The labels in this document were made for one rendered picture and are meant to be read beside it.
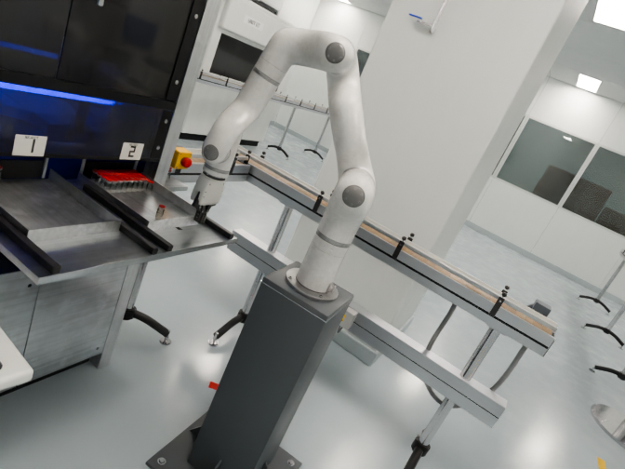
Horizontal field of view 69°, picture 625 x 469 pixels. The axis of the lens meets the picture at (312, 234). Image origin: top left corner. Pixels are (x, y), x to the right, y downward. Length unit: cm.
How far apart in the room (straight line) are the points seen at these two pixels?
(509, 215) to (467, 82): 665
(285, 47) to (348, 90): 22
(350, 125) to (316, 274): 47
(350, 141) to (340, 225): 25
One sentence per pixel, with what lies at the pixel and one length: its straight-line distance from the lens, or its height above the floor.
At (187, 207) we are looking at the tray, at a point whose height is 90.
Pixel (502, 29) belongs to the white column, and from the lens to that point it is 271.
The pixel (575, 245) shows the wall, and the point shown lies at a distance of 921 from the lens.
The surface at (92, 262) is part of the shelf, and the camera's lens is 123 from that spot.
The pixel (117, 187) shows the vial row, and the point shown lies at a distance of 166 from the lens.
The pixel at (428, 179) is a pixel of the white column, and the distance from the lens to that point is 267.
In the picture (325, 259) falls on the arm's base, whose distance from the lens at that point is 143.
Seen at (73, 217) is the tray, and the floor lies 88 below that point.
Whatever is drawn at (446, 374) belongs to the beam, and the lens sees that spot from 222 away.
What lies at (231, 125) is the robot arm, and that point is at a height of 126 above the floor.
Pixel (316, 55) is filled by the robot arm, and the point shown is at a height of 153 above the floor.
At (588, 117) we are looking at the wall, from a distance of 918.
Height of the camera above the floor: 150
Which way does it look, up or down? 19 degrees down
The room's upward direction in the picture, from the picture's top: 24 degrees clockwise
